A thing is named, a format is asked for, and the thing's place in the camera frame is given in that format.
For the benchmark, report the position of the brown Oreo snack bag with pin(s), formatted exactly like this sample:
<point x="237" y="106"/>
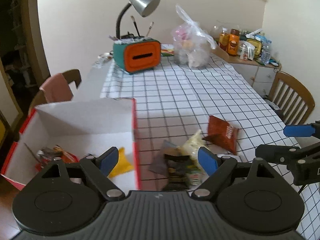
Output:
<point x="221" y="133"/>

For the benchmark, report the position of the clear plastic bag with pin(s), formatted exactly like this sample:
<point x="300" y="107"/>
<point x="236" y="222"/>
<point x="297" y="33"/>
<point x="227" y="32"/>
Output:
<point x="192" y="45"/>

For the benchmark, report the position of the amber jar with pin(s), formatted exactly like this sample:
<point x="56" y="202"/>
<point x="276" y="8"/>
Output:
<point x="224" y="39"/>

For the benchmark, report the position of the pale yellow snack packet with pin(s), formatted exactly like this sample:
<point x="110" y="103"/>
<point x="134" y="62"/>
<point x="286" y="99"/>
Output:
<point x="192" y="145"/>

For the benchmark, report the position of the pink cloth on chair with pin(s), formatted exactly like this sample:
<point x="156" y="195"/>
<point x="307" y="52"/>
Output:
<point x="56" y="89"/>

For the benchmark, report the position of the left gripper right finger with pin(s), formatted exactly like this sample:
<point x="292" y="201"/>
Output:
<point x="219" y="170"/>

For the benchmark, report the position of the wooden chair with pink cloth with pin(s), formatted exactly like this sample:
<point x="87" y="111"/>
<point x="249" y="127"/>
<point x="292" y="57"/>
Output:
<point x="71" y="76"/>

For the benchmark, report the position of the orange bottle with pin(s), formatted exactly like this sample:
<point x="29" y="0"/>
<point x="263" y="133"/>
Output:
<point x="233" y="42"/>

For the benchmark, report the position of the red orange snack packet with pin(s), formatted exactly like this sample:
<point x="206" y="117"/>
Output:
<point x="46" y="155"/>

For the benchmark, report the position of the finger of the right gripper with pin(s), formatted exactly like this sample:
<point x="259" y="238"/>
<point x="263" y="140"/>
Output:
<point x="278" y="154"/>
<point x="303" y="131"/>

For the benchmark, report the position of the silver desk lamp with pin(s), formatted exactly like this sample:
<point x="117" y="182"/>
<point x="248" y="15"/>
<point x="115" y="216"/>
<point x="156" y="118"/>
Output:
<point x="143" y="7"/>

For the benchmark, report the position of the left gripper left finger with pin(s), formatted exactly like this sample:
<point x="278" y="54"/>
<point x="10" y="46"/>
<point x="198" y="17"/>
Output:
<point x="96" y="171"/>

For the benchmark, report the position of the dark green snack packet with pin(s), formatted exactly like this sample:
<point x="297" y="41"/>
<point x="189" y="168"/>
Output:
<point x="183" y="173"/>

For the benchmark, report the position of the wooden chair right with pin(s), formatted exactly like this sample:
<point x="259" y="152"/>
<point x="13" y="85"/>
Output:
<point x="293" y="99"/>

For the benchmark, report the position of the red cardboard box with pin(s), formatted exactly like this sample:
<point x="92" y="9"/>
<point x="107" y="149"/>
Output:
<point x="80" y="128"/>

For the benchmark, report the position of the white drawer cabinet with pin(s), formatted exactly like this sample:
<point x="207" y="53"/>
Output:
<point x="260" y="78"/>

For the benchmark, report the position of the orange teal tissue box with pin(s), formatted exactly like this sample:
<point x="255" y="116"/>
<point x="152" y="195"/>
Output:
<point x="136" y="56"/>

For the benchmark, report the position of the checkered white tablecloth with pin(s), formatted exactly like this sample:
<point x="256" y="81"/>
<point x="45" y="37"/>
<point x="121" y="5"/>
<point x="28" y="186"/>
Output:
<point x="173" y="103"/>

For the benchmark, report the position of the grey purple snack packet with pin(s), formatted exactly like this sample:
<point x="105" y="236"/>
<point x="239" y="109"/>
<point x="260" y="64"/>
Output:
<point x="158" y="164"/>

